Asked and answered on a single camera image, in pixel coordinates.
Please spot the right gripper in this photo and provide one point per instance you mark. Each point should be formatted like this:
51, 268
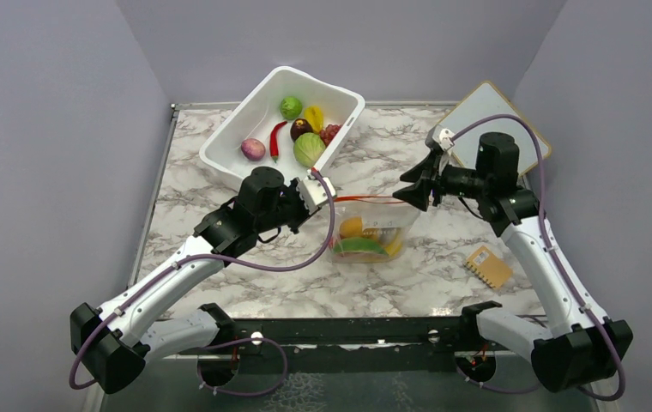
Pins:
426, 178

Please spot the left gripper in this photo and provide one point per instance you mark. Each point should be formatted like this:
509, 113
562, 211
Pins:
293, 190

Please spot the clear zip top bag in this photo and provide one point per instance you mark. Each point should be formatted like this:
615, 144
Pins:
380, 216

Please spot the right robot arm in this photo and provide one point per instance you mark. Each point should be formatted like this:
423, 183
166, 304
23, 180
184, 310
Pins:
580, 344

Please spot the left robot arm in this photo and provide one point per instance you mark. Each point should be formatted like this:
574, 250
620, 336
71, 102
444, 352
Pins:
115, 341

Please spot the orange fake fruit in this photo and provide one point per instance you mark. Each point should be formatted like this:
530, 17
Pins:
351, 227

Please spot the green cabbage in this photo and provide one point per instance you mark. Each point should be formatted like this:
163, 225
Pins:
308, 148

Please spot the red chili pepper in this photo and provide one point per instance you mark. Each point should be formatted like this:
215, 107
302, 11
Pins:
274, 151

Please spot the purple onion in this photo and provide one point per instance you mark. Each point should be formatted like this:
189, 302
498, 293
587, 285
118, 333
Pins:
253, 149

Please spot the dark purple fruit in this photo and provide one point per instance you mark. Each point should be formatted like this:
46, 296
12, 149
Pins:
299, 127

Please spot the red grapes bunch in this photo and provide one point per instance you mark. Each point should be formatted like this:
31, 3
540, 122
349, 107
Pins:
328, 133

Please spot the yellow bell pepper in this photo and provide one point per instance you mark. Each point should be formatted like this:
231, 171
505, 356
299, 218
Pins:
314, 116

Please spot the small green lime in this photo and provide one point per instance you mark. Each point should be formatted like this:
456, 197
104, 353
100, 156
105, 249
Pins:
290, 108

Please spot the small yellow notebook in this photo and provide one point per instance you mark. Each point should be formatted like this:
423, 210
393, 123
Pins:
484, 264

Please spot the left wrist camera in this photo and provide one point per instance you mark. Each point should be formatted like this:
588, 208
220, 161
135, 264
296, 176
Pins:
313, 192

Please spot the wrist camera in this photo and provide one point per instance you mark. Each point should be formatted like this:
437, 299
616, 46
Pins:
313, 192
440, 139

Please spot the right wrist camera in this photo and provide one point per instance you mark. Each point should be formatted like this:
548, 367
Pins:
440, 139

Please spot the white board wooden frame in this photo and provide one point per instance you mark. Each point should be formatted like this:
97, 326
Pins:
485, 101

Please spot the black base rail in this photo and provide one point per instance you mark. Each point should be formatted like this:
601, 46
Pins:
337, 341

